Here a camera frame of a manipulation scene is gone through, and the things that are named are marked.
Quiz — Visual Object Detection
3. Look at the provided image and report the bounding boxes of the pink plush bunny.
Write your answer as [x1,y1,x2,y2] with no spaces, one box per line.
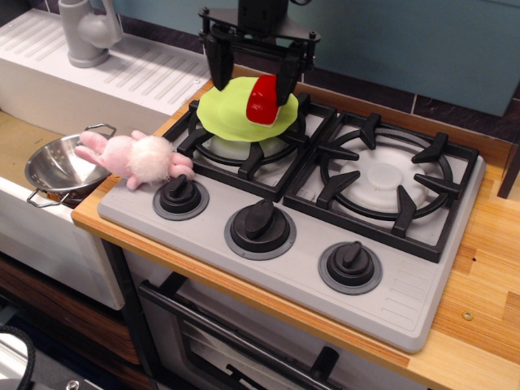
[74,130,195,191]

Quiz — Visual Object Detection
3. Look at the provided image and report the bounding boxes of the black right stove knob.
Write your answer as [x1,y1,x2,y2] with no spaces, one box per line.
[318,241,383,296]

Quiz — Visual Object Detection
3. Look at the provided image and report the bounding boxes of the black left stove knob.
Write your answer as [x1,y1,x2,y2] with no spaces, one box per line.
[153,175,210,221]

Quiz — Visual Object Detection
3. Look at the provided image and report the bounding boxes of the black middle stove knob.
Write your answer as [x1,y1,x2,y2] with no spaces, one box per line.
[224,199,297,261]

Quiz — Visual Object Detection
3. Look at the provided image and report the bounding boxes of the green plastic plate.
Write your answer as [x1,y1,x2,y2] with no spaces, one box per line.
[197,76,299,142]

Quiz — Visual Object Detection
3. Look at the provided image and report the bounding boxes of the black left burner grate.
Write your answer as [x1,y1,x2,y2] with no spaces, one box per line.
[163,93,337,202]

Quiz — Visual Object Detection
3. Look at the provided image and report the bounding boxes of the black cable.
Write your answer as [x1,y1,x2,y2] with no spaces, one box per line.
[0,324,37,390]

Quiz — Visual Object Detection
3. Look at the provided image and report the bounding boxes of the black right burner grate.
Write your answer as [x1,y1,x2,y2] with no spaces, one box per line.
[284,111,486,263]

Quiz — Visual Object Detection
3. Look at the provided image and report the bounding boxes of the black stove knob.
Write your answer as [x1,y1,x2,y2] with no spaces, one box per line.
[153,175,210,221]
[224,199,297,261]
[318,241,383,296]

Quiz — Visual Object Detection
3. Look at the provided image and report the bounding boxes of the black burner grate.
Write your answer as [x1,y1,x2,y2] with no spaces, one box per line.
[163,93,337,202]
[284,111,486,263]

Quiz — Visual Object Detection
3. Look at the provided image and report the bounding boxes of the toy oven door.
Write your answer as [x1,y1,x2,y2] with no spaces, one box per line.
[138,272,343,389]

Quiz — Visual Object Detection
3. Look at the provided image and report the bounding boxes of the red white toy sushi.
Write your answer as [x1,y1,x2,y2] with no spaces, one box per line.
[246,75,280,128]

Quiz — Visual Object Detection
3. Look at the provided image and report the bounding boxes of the grey toy faucet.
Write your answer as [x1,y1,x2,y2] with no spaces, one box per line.
[58,0,123,68]

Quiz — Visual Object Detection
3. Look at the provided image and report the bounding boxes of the white toy sink unit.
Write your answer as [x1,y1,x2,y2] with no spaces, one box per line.
[1,9,209,310]

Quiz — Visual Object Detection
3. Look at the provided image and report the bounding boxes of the grey toy stove top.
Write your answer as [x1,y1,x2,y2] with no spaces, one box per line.
[97,101,488,353]

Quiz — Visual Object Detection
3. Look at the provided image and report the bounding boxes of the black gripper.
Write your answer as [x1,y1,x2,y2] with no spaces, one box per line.
[199,1,321,106]

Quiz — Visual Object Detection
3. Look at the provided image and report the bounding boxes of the steel colander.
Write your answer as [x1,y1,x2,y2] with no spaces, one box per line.
[24,134,110,208]

